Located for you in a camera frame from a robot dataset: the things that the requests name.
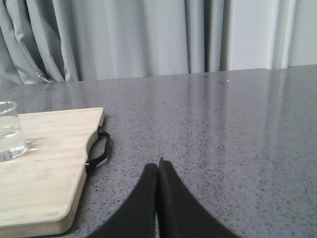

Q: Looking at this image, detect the clear glass beaker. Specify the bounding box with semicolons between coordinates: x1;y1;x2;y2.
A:
0;101;27;162

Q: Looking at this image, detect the grey curtain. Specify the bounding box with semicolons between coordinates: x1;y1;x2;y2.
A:
0;0;317;87

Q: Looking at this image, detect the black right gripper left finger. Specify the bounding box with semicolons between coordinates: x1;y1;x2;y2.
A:
88;163;158;238

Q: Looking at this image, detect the wooden cutting board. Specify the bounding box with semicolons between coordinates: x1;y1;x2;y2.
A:
0;107;105;238

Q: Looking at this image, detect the black cutting board handle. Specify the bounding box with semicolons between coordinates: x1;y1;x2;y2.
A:
85;126;111;173

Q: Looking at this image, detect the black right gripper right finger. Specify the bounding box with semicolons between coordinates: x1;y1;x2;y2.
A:
158;159;237;238

